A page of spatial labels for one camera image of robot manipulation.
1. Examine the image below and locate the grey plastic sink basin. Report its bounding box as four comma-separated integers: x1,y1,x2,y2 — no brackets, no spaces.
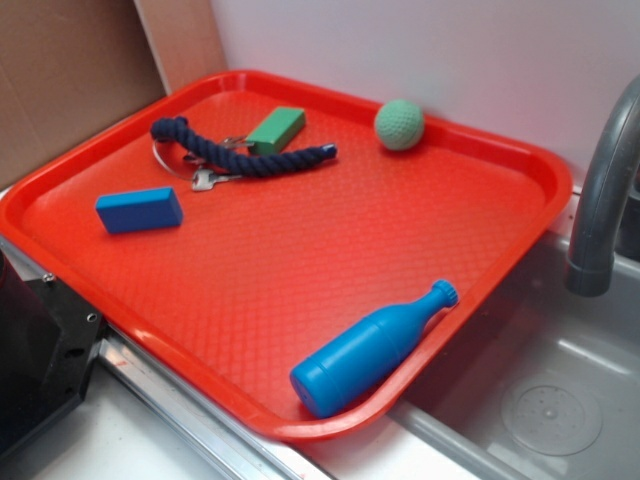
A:
391,234,639,479

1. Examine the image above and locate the blue rectangular block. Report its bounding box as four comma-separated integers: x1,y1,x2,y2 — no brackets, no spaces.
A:
95,187,184,234

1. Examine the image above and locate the green dimpled ball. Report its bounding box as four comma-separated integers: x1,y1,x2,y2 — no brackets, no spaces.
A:
374,99,425,151

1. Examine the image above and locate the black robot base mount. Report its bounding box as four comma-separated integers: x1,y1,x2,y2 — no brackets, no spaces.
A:
1,255,104,459

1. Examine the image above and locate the blue plastic bottle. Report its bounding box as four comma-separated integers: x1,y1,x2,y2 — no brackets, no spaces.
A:
290,280,458,419

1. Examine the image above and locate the green rectangular block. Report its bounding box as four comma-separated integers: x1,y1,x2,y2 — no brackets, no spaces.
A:
246,107,306,155

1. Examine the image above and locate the grey sink faucet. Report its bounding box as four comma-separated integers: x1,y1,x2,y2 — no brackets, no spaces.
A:
564,78,639,297

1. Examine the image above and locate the silver key ring with keys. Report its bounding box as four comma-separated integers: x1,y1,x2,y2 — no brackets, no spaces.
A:
152,135,256,193

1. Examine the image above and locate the navy blue rope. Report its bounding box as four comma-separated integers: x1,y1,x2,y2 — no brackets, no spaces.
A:
150,115,339,177

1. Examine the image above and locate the red plastic tray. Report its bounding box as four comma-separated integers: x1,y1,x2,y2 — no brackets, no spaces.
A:
1,71,573,443

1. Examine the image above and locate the brown cardboard panel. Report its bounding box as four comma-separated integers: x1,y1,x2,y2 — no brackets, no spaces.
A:
1,1,227,187

